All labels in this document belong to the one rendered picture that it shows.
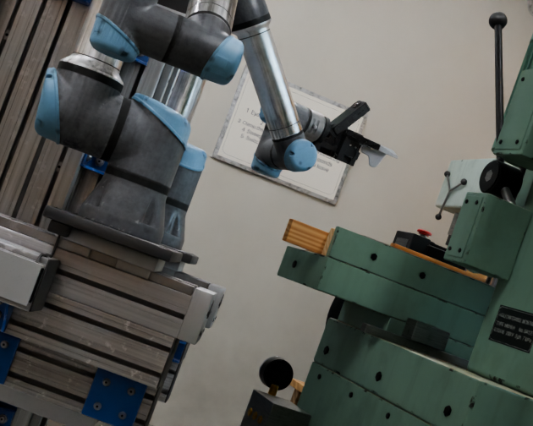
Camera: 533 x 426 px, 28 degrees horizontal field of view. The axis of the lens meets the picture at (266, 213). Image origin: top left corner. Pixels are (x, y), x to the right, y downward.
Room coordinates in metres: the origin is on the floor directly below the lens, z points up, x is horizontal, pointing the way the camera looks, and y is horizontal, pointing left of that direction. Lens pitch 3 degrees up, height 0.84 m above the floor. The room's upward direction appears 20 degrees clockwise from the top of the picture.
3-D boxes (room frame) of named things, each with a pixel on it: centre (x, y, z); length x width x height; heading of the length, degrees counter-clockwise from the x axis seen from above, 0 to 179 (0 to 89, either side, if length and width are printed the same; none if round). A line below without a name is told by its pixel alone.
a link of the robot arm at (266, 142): (2.56, 0.03, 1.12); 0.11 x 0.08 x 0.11; 25
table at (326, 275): (2.05, -0.36, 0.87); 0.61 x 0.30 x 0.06; 109
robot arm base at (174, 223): (2.34, 0.22, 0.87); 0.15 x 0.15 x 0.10
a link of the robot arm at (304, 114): (2.57, 0.04, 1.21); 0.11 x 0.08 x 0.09; 115
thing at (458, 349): (2.02, -0.42, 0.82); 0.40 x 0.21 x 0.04; 109
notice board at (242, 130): (4.95, 0.02, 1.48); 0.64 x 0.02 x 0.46; 104
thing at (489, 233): (1.73, -0.35, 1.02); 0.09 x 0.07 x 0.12; 109
